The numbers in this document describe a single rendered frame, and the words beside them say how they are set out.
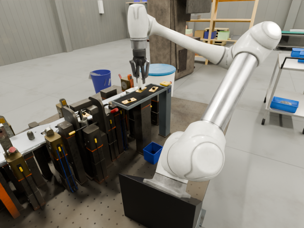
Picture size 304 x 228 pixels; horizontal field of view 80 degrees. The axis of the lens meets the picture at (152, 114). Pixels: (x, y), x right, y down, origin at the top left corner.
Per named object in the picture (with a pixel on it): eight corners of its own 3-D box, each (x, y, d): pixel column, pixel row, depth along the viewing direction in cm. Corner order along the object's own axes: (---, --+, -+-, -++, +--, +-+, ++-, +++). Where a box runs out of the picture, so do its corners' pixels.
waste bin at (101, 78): (95, 101, 375) (90, 75, 348) (89, 94, 408) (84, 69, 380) (117, 96, 398) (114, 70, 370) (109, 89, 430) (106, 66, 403)
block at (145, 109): (144, 144, 144) (141, 92, 121) (152, 149, 139) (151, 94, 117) (135, 151, 137) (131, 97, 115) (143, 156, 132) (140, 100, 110)
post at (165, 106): (163, 130, 160) (164, 83, 138) (170, 133, 156) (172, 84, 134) (158, 134, 155) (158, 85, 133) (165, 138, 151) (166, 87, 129)
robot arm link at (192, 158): (191, 186, 75) (220, 198, 54) (159, 164, 75) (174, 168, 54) (259, 54, 97) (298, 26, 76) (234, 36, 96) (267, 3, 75)
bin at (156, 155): (152, 150, 137) (152, 141, 133) (163, 156, 132) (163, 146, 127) (143, 159, 130) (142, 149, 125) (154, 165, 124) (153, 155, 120)
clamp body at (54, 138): (71, 178, 116) (55, 130, 98) (81, 187, 110) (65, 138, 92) (61, 185, 112) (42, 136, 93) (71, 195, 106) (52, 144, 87)
